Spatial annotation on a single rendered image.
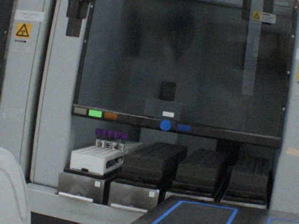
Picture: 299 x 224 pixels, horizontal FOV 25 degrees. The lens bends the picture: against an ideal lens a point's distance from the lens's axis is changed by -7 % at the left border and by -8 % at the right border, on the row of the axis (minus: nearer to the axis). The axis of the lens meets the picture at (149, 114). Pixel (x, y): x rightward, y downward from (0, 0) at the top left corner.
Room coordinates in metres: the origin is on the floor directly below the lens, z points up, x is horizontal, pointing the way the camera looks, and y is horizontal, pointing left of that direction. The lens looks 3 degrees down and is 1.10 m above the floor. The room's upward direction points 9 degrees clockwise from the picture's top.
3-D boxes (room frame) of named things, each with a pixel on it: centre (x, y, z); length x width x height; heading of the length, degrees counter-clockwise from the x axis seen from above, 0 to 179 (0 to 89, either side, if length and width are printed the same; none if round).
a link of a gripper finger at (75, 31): (1.27, 0.16, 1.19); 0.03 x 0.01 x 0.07; 158
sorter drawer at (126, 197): (2.19, -0.04, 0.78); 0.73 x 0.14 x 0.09; 170
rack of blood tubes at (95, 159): (2.08, 0.13, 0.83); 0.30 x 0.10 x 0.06; 170
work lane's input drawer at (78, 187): (2.22, 0.11, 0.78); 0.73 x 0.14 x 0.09; 170
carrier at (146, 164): (1.96, 0.00, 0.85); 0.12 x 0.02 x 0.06; 81
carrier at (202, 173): (1.94, -0.16, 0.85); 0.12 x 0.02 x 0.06; 80
